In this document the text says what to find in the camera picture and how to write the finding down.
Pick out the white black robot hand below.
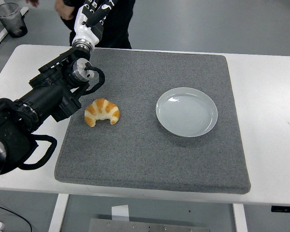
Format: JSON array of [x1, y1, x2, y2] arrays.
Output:
[[72, 0, 116, 46]]

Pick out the golden croissant bread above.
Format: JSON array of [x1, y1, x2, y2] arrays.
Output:
[[84, 98, 121, 128]]

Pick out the round grey plate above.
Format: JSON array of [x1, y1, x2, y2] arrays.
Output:
[[155, 87, 219, 138]]

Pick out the grey metal plate with screws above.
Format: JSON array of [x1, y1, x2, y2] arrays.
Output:
[[88, 218, 211, 232]]

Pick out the mesh bin with black bag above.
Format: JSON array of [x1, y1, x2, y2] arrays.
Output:
[[0, 2, 29, 39]]

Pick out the person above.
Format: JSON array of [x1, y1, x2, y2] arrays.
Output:
[[54, 0, 136, 49]]

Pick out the white floor foot bar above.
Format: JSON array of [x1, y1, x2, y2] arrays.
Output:
[[0, 6, 29, 46]]

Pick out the grey felt mat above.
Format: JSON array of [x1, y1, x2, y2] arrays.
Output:
[[54, 47, 251, 195]]

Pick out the white table leg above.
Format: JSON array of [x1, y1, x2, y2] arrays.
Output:
[[232, 203, 248, 232], [48, 193, 70, 232]]

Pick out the white tape piece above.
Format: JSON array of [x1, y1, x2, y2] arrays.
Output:
[[111, 204, 130, 221]]

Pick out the black table control panel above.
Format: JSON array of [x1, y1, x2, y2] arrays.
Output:
[[271, 205, 290, 213]]

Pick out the black floor cable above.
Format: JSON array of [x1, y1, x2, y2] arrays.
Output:
[[0, 203, 33, 232]]

